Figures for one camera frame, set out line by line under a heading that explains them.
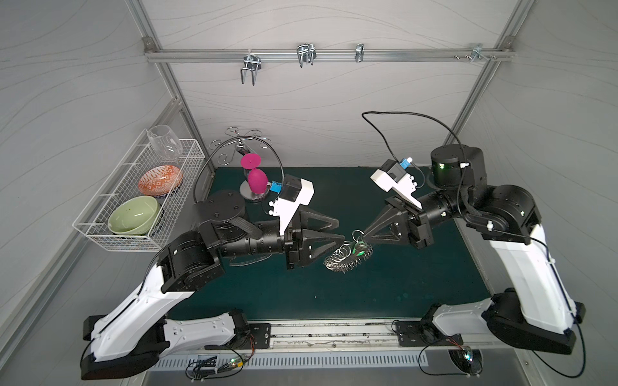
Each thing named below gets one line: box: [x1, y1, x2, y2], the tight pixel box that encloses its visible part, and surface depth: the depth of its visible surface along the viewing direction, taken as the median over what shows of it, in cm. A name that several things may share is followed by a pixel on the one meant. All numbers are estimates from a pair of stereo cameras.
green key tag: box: [351, 241, 367, 257], surface depth 43 cm
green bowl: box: [107, 195, 161, 236], surface depth 61 cm
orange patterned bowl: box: [138, 164, 184, 197], surface depth 72 cm
